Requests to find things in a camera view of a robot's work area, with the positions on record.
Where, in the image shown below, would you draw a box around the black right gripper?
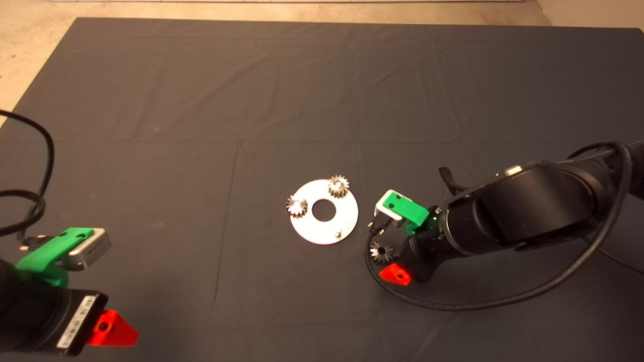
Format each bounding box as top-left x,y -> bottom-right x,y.
379,224 -> 453,287

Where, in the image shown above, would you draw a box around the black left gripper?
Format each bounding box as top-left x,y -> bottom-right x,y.
0,288 -> 139,356

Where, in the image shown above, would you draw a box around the small steel planetary gear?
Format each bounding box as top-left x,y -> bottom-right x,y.
369,240 -> 394,264
328,174 -> 351,199
286,195 -> 308,219

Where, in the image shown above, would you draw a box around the round metal carrier plate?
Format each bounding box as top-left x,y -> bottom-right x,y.
289,179 -> 359,245

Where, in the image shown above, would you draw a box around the dark grey table cloth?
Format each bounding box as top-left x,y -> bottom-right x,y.
0,18 -> 644,362

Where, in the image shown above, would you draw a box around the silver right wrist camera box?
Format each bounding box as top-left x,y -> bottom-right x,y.
374,190 -> 406,230

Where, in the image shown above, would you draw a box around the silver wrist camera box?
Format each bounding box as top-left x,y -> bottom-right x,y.
67,228 -> 112,272
374,190 -> 406,230

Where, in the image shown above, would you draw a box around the green right camera mount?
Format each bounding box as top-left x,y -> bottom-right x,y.
381,194 -> 431,236

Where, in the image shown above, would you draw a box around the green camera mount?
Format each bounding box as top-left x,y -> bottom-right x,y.
381,194 -> 431,236
15,227 -> 95,288

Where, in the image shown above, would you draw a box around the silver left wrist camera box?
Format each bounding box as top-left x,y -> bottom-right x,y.
67,228 -> 112,272

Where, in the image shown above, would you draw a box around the green left camera mount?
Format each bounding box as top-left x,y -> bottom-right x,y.
15,227 -> 95,288

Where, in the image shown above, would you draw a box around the short black cable strap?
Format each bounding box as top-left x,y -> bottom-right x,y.
439,167 -> 469,196

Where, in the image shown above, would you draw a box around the thick black braided cable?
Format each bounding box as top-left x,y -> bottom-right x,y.
0,190 -> 46,236

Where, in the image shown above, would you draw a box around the thin black left camera cable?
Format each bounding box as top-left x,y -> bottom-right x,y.
0,110 -> 55,248

